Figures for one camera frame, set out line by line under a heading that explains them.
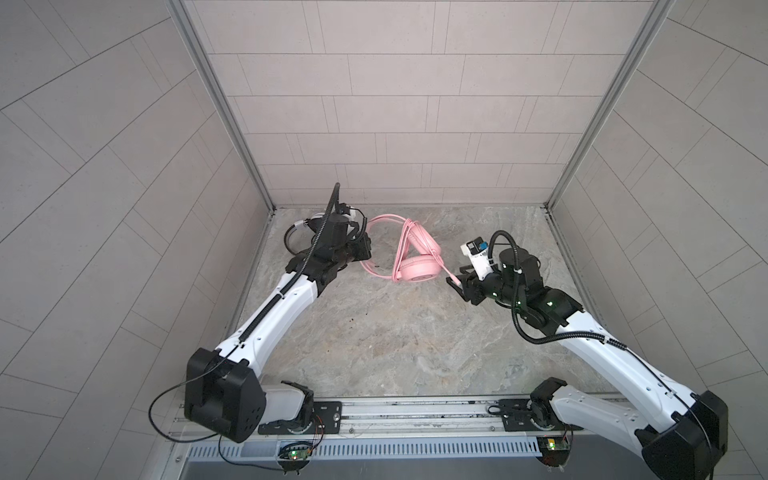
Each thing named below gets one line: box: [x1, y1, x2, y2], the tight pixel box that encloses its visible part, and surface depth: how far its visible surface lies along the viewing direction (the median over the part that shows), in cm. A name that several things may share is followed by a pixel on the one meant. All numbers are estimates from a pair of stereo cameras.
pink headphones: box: [360, 214, 442, 283], surface depth 69 cm
